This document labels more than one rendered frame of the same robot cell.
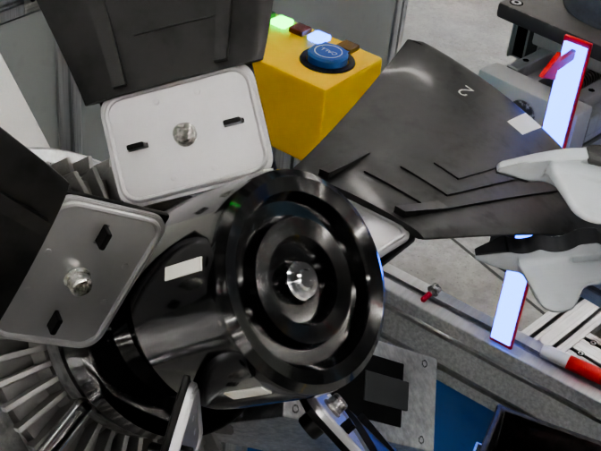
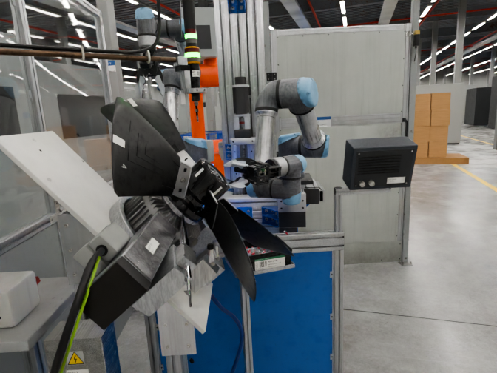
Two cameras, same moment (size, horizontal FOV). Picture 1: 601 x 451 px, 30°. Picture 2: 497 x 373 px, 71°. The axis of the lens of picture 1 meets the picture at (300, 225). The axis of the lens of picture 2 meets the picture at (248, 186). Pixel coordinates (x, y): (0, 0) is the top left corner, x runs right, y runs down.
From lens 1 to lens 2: 0.65 m
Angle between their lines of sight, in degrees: 39
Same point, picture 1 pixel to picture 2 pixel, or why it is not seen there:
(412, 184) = not seen: hidden behind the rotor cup
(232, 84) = (183, 153)
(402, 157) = not seen: hidden behind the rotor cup
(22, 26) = (50, 229)
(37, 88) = (55, 247)
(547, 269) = (237, 184)
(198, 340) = (208, 182)
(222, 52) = (179, 148)
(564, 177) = (235, 163)
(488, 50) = not seen: hidden behind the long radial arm
